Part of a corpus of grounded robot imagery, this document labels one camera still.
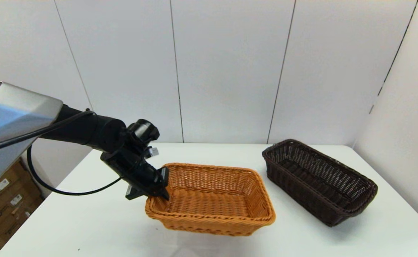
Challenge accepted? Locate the orange wicker basket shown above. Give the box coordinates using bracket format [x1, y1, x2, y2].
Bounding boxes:
[145, 163, 276, 237]

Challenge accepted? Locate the dark brown wicker basket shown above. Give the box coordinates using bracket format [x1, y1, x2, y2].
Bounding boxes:
[261, 139, 378, 227]

